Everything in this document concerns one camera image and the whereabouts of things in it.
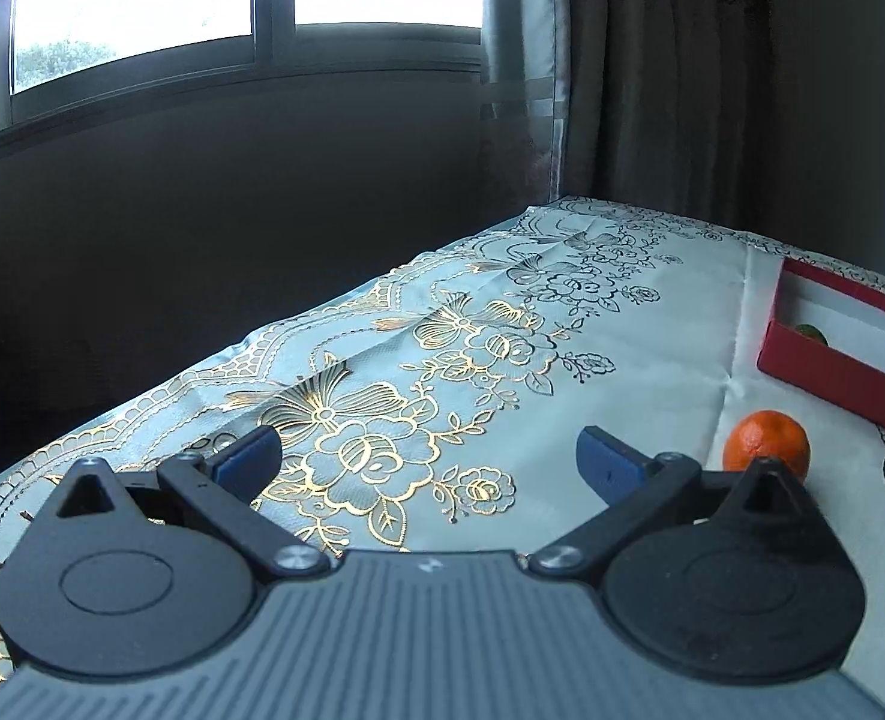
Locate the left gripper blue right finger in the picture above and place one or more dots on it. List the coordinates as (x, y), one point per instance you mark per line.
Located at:
(643, 494)

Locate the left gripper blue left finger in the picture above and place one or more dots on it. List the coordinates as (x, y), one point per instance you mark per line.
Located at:
(214, 496)

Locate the orange mandarin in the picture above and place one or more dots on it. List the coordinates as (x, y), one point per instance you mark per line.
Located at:
(768, 434)

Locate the floral gold white tablecloth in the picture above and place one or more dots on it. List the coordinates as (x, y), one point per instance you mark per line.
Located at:
(437, 407)

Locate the green fruit at box corner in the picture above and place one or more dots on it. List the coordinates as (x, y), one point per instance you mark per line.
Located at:
(811, 332)

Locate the red shallow cardboard box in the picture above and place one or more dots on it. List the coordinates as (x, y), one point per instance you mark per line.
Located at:
(849, 371)

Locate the brown patterned curtain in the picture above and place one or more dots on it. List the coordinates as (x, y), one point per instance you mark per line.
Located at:
(657, 103)

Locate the window with grey frame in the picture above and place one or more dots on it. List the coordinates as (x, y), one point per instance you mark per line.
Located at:
(58, 55)

